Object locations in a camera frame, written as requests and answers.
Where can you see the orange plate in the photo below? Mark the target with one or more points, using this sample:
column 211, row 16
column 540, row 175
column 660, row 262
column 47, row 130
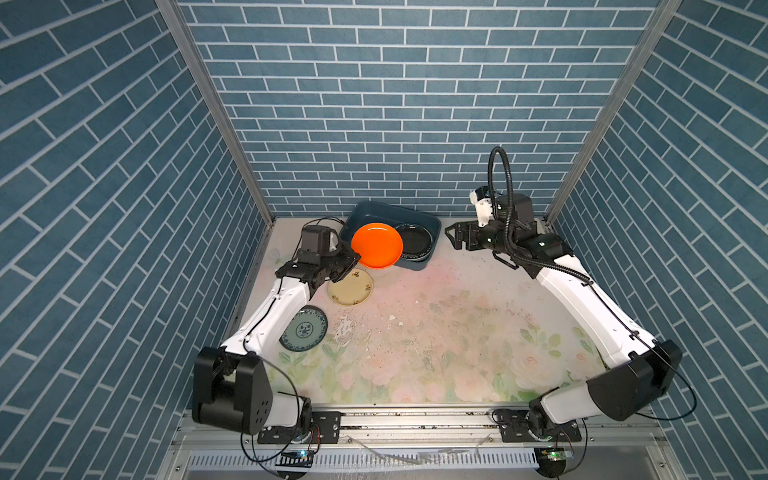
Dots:
column 379, row 245

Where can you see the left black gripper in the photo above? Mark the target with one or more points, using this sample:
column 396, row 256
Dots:
column 350, row 259

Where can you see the aluminium front rail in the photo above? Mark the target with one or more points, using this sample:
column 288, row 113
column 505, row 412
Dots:
column 458, row 441

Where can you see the black plate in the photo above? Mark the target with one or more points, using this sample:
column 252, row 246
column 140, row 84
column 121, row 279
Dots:
column 417, row 241

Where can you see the yellow floral plate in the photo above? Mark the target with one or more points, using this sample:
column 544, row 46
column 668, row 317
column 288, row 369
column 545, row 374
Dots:
column 355, row 288

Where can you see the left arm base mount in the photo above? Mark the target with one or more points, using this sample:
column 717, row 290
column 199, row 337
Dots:
column 323, row 426

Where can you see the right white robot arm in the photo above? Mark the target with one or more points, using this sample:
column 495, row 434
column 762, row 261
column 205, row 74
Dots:
column 640, row 369

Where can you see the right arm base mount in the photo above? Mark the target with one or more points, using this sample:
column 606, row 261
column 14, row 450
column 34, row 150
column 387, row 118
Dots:
column 520, row 426

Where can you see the teal plastic bin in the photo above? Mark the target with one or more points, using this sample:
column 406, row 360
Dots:
column 368, row 211

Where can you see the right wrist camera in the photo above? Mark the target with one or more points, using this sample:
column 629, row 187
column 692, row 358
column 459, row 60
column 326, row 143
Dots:
column 481, row 201

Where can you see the teal patterned plate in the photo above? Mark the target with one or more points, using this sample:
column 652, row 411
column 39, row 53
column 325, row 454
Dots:
column 306, row 330

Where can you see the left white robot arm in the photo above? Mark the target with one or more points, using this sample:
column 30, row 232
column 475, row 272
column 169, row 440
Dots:
column 231, row 388

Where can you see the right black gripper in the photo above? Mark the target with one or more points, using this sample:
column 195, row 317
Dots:
column 471, row 229

